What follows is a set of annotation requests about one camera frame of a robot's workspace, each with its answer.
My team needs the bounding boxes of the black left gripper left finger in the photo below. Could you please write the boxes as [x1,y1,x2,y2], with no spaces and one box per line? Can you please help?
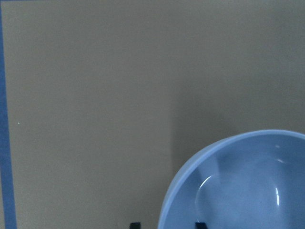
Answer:
[129,222,141,229]

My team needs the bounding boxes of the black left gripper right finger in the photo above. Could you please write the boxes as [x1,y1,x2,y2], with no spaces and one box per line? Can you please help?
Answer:
[195,222,206,229]

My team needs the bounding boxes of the blue ceramic bowl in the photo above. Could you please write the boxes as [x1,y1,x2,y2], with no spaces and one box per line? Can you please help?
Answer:
[158,130,305,229]

